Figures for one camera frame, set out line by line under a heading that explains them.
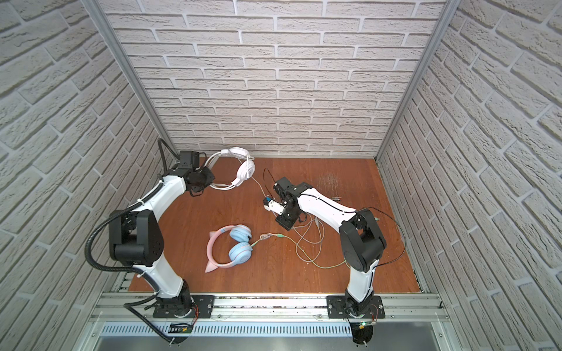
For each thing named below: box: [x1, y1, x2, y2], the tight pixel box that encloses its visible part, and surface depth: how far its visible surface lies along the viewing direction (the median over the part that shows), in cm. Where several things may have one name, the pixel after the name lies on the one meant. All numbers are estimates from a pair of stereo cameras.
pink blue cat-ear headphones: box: [204, 223, 254, 273], surface depth 84 cm
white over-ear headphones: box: [203, 146, 256, 191], surface depth 91 cm
